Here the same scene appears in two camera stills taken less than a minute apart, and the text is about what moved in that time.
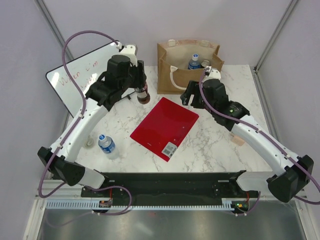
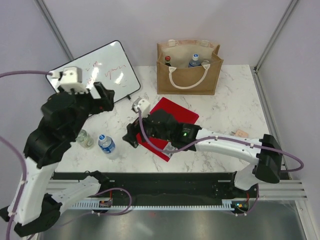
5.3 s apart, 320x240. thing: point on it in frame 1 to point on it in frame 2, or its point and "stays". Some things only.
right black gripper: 191,89 to 130,136
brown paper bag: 173,58 stays
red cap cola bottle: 143,96 to 167,60
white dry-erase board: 86,69 stays
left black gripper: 139,73 to 101,104
